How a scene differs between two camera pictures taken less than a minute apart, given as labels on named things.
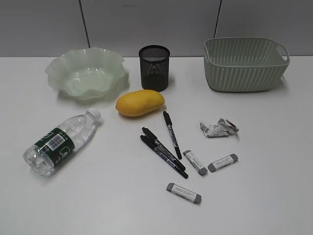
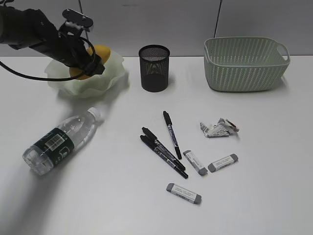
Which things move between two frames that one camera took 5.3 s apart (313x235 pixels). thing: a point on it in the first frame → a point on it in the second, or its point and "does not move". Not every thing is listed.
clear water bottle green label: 70,135 does not move
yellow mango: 140,102 → 103,53
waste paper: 223,128 does not move
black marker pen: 152,138 does not move
